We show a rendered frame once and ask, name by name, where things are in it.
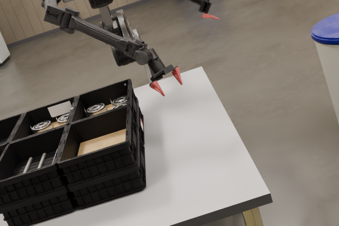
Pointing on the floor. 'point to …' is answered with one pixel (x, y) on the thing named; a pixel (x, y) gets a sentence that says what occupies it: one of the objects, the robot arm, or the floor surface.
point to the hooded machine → (3, 51)
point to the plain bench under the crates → (183, 164)
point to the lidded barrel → (329, 54)
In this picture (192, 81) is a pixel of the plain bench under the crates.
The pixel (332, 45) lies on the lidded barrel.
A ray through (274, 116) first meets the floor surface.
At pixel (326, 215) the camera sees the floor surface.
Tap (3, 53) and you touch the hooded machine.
